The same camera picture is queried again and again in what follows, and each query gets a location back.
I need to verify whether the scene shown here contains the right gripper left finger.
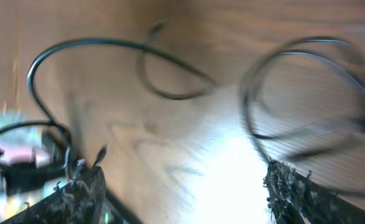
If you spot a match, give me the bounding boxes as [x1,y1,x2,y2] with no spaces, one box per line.
[1,166,106,224]

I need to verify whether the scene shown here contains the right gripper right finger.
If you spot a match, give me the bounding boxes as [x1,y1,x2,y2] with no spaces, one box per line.
[264,160,365,224]

